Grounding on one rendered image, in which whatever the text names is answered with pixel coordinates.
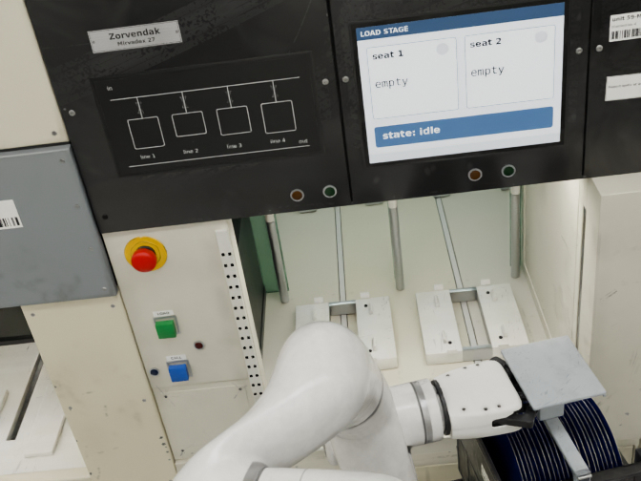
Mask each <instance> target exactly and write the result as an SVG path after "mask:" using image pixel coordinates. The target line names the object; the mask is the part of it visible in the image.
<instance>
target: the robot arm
mask: <svg viewBox="0 0 641 481"><path fill-rule="evenodd" d="M511 378H512V379H511ZM516 386H519V384H518V382H517V381H516V379H515V377H514V375H513V374H512V372H511V370H510V368H509V367H508V365H507V362H506V361H504V360H503V359H501V358H499V357H497V356H494V357H492V358H491V359H490V360H488V361H484V362H480V363H476V364H472V365H468V366H462V367H459V368H456V369H453V370H451V371H448V372H446V373H444V374H441V375H439V376H437V377H435V378H433V379H432V381H431V382H430V381H429V380H428V379H427V378H425V379H421V380H417V381H413V382H408V383H404V384H399V385H395V386H392V387H390V386H389V385H388V383H387V382H386V380H385V378H384V376H383V374H382V372H381V370H380V368H379V367H378V365H377V363H376V362H375V360H374V358H373V357H372V355H371V353H370V352H369V350H368V349H367V347H366V346H365V344H364V343H363V341H362V340H361V339H360V338H359V336H357V335H356V334H355V333H354V332H353V331H352V330H350V329H349V328H347V327H345V326H343V325H341V324H337V323H333V322H327V321H318V322H312V323H309V324H305V325H303V326H301V327H299V328H298V329H296V330H295V331H294V332H293V333H292V334H291V335H290V336H289V337H288V339H287V340H286V341H285V343H284V344H283V346H282V348H281V350H280V352H279V356H278V358H277V360H276V363H275V366H274V369H273V372H272V375H271V378H270V381H269V383H268V385H267V387H266V389H265V390H264V391H263V393H262V394H261V396H260V397H259V399H258V400H257V401H256V402H255V404H254V405H253V406H252V407H251V408H250V409H249V410H248V411H247V412H246V414H245V415H244V416H242V417H241V418H240V419H239V420H238V421H237V422H235V423H234V424H233V425H232V426H231V427H229V428H228V429H227V430H225V431H224V432H222V433H221V434H220V435H218V436H217V437H215V438H214V439H213V440H211V441H210V442H209V443H208V444H206V445H205V446H204V447H203V448H201V449H200V450H199V451H198V452H197V453H196V454H195V455H193V456H192V457H191V458H190V459H189V460H188V461H187V462H186V464H185V465H184V466H183V467H182V468H181V469H180V471H179V472H178V473H177V474H176V476H175V478H174V479H173V481H418V477H417V473H416V470H415V466H414V462H413V459H412V455H411V449H412V448H414V447H417V446H420V445H424V444H428V443H433V442H437V441H441V440H443V439H444V435H445V436H447V435H449V436H450V437H451V439H472V438H482V437H488V436H494V435H500V434H505V433H510V432H513V431H516V430H519V429H521V428H527V429H532V428H533V425H534V420H535V416H536V414H537V412H538V411H539V410H540V409H539V410H535V411H534V410H533V409H532V407H531V405H530V403H525V404H524V401H525V400H527V397H526V396H525V394H524V392H523V391H522V392H517V391H516V389H515V388H514V387H516ZM522 412H525V414H518V413H522ZM321 447H323V449H324V453H325V456H326V458H327V460H328V462H329V463H330V464H331V465H332V466H337V465H339V467H340V470H319V469H290V468H291V467H293V466H295V465H296V464H297V463H298V462H300V461H301V460H303V459H304V458H306V457H307V456H309V455H310V454H312V453H313V452H315V451H316V450H318V449H319V448H321Z"/></svg>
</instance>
